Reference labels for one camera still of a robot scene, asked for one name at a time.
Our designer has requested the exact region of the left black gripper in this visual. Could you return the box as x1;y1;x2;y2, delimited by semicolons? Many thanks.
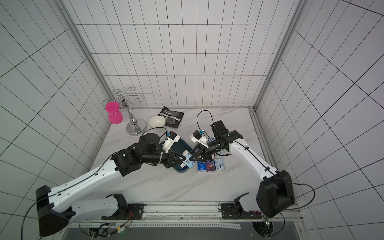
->
142;148;186;169

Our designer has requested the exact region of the dark purple anime tissue pack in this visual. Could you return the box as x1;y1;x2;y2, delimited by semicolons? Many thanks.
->
206;160;217;173

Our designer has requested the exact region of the light blue striped tissue pack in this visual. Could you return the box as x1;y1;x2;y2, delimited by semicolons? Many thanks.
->
214;158;225;171

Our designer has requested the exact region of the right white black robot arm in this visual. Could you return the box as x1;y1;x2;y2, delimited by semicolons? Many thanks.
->
190;121;295;218

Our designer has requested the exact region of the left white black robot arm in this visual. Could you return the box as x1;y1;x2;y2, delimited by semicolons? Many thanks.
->
36;131;186;237

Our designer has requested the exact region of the black snack packet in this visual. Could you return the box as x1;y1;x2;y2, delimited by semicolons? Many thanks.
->
158;107;184;129

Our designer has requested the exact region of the white ceramic bowl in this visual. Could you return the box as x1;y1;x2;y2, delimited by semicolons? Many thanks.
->
149;116;166;128

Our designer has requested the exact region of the chrome cup holder stand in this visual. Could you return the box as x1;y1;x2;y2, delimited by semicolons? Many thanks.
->
102;87;147;136

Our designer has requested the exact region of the pink plastic cup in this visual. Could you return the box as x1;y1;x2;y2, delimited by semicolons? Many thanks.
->
105;102;123;125

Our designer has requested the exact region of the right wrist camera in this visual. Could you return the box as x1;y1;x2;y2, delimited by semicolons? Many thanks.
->
191;130;209;148

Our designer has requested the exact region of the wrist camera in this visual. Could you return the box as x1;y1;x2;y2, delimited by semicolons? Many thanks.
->
163;131;180;153
191;130;209;148

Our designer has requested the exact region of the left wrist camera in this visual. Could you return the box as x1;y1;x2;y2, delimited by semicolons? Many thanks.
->
163;131;180;153

